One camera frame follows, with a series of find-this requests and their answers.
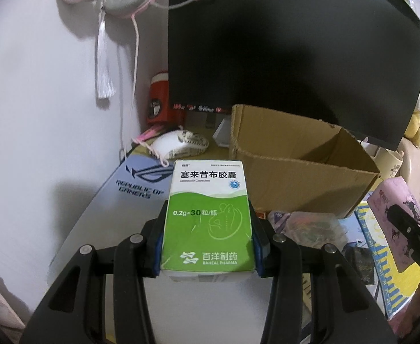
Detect pink printed box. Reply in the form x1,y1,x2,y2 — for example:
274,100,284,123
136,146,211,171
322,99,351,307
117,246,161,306
368,177,420,273

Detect clear plastic bag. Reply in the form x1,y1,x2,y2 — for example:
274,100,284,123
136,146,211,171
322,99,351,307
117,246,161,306
268,211,348,251

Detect green white medicine box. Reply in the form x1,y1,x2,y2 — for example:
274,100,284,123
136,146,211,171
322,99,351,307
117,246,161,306
160,160,255,283

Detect yellow blue 404 rug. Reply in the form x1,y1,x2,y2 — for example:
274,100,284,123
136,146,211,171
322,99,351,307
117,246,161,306
354,201,420,320

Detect cream ceramic mug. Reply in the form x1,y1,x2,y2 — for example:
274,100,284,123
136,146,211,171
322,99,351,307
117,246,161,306
374,148,404,180

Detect yellow plush toy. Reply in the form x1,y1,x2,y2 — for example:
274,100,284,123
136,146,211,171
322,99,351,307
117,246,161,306
403,93,420,148

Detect brown cardboard box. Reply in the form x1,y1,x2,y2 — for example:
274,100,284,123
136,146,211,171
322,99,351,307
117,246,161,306
229,104,379,218

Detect black computer monitor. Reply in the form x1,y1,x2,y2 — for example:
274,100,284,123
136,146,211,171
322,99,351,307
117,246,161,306
168,0,420,149

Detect red cylindrical can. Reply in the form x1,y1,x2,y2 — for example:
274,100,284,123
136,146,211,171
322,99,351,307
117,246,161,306
147,71,169,125

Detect white tassel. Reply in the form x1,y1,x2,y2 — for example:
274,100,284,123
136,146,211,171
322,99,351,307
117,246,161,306
95,8,116,99

